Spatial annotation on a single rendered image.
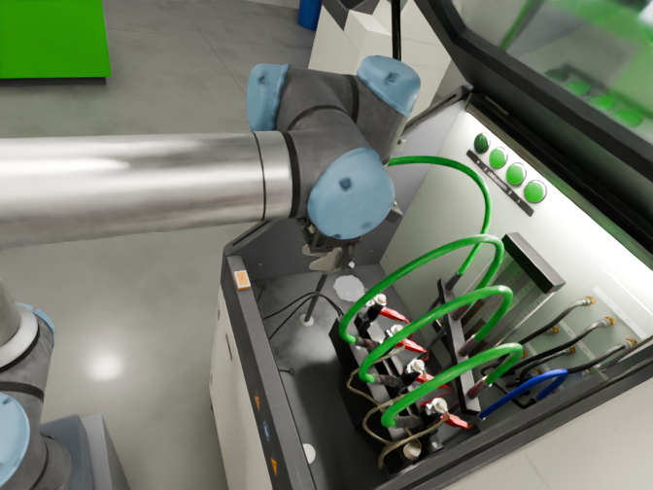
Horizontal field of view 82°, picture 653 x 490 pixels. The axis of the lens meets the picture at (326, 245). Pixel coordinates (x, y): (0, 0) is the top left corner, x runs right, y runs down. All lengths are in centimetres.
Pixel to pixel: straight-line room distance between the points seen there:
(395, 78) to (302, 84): 10
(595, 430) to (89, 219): 61
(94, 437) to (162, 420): 86
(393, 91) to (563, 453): 52
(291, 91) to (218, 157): 14
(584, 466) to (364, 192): 49
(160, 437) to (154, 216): 156
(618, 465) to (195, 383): 158
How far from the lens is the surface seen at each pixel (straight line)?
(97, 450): 98
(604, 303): 85
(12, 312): 68
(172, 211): 29
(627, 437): 63
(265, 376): 85
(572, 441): 66
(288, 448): 81
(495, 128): 93
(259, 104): 40
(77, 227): 31
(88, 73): 389
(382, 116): 45
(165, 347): 197
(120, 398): 189
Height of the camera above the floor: 171
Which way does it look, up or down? 42 degrees down
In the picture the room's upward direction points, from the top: 20 degrees clockwise
